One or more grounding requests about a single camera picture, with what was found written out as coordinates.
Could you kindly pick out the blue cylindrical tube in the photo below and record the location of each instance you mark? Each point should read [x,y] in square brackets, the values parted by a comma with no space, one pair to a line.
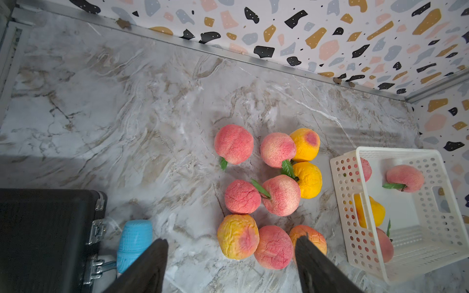
[137,236]

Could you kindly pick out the white perforated plastic basket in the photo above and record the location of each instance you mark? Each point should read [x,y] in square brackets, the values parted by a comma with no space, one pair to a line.
[426,227]

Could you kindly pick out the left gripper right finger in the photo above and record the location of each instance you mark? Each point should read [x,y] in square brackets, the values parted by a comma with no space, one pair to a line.
[317,273]

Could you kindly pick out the right aluminium corner post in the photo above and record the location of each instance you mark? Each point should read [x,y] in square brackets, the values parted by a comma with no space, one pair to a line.
[435,88]

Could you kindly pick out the orange pink peach front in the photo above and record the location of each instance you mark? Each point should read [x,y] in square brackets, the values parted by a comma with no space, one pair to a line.
[314,236]

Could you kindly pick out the yellow peach back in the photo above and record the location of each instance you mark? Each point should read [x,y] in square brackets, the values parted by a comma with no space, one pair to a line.
[307,143]

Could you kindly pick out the yellow pink peach front left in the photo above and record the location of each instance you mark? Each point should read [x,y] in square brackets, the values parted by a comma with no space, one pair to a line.
[238,236]

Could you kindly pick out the black case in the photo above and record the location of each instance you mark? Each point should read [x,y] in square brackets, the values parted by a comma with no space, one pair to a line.
[50,239]

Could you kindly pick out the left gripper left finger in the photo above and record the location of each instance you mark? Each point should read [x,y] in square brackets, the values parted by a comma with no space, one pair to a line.
[146,274]

